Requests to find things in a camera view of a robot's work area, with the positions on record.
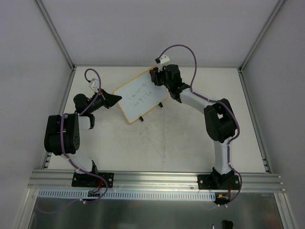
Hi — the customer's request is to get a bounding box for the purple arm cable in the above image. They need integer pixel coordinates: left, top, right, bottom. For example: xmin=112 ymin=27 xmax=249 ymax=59
xmin=154 ymin=44 xmax=243 ymax=208
xmin=35 ymin=68 xmax=109 ymax=213

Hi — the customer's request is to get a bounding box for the right aluminium frame post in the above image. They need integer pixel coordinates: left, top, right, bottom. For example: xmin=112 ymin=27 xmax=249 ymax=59
xmin=238 ymin=0 xmax=287 ymax=72

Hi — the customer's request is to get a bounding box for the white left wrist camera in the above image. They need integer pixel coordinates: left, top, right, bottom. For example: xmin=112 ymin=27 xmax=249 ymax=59
xmin=89 ymin=78 xmax=100 ymax=93

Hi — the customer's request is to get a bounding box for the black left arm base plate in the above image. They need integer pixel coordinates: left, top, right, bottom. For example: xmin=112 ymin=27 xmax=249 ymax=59
xmin=71 ymin=172 xmax=114 ymax=188

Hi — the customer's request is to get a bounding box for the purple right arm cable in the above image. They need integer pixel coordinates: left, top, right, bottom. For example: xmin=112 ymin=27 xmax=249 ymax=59
xmin=154 ymin=44 xmax=243 ymax=208

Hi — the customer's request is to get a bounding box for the white slotted cable duct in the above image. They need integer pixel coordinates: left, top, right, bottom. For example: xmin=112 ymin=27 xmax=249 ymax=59
xmin=38 ymin=189 xmax=216 ymax=202

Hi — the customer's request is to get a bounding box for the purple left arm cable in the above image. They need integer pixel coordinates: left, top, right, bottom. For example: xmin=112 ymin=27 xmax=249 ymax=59
xmin=35 ymin=68 xmax=109 ymax=213

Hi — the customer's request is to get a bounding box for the aluminium mounting rail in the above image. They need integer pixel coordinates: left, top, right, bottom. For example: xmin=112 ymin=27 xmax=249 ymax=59
xmin=28 ymin=169 xmax=286 ymax=193

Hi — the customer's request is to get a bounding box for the black object at bottom edge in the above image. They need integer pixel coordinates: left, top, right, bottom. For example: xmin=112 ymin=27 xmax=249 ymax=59
xmin=223 ymin=220 xmax=234 ymax=229

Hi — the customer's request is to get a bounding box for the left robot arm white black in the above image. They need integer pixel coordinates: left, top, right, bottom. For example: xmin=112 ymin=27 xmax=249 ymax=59
xmin=44 ymin=89 xmax=122 ymax=188

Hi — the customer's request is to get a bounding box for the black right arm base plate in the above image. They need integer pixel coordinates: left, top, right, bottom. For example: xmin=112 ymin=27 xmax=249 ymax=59
xmin=197 ymin=174 xmax=240 ymax=190

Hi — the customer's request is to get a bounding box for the yellow-framed whiteboard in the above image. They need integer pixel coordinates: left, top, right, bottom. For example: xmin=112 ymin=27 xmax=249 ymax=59
xmin=113 ymin=70 xmax=169 ymax=124

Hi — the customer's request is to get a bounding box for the left aluminium frame post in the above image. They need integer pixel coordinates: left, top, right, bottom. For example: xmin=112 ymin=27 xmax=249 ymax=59
xmin=34 ymin=0 xmax=75 ymax=71

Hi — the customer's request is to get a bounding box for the aluminium frame post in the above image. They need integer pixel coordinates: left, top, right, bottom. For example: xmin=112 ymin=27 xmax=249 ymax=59
xmin=34 ymin=0 xmax=75 ymax=71
xmin=238 ymin=0 xmax=287 ymax=72

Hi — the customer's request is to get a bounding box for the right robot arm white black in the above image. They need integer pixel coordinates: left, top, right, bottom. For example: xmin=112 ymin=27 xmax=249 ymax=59
xmin=149 ymin=64 xmax=239 ymax=189

